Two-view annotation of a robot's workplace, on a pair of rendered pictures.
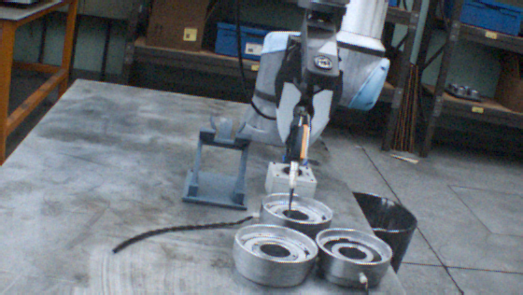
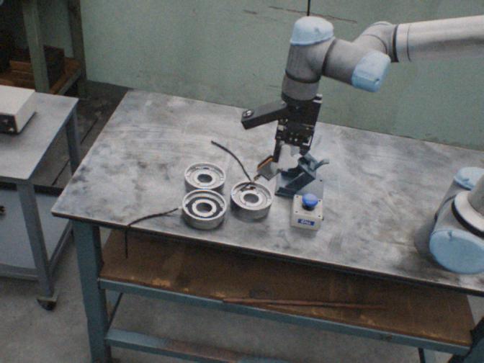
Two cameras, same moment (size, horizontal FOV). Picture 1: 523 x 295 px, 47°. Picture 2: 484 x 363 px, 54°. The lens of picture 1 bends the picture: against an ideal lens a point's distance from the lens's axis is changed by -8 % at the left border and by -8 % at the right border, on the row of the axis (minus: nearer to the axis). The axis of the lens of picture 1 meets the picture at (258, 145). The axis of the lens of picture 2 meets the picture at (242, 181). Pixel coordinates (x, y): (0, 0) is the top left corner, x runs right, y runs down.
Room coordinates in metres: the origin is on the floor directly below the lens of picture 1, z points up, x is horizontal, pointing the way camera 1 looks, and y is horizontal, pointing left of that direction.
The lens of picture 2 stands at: (0.98, -0.95, 1.62)
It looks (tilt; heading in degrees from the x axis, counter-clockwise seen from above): 40 degrees down; 99
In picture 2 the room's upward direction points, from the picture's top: 10 degrees clockwise
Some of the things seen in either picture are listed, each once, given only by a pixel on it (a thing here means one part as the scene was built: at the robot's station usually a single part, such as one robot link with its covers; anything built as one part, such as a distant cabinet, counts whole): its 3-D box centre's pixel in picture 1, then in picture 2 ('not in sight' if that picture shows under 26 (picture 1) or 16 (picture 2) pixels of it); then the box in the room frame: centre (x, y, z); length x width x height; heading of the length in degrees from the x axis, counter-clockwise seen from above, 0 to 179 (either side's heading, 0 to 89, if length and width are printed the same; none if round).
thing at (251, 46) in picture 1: (253, 41); not in sight; (4.49, 0.17, 0.56); 0.52 x 0.38 x 0.22; 95
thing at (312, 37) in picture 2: not in sight; (310, 49); (0.93, -0.05, 1.23); 0.09 x 0.08 x 0.11; 165
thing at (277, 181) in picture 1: (289, 182); (308, 212); (1.02, -0.06, 0.82); 0.08 x 0.07 x 0.05; 8
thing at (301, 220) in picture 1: (294, 219); (251, 200); (0.88, -0.07, 0.82); 0.10 x 0.10 x 0.04
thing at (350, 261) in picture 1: (350, 258); (204, 209); (0.78, -0.15, 0.82); 0.10 x 0.10 x 0.04
